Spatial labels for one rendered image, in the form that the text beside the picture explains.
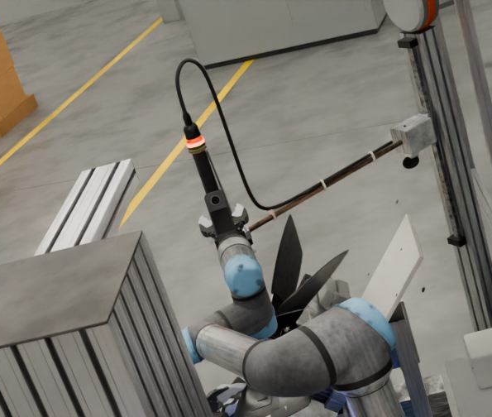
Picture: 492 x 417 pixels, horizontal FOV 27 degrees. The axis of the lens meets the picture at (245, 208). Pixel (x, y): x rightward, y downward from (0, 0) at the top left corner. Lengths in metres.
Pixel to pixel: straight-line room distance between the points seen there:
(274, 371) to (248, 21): 8.22
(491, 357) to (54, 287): 1.72
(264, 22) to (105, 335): 8.67
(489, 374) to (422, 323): 2.05
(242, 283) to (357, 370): 0.40
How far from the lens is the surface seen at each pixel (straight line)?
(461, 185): 2.93
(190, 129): 2.41
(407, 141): 2.79
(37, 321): 1.31
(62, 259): 1.46
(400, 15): 2.78
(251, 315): 2.15
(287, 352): 1.77
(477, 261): 3.03
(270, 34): 9.87
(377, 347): 1.82
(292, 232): 2.90
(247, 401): 2.59
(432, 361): 4.66
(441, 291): 5.16
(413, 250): 2.64
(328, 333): 1.78
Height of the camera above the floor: 2.56
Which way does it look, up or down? 22 degrees down
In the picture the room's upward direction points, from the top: 19 degrees counter-clockwise
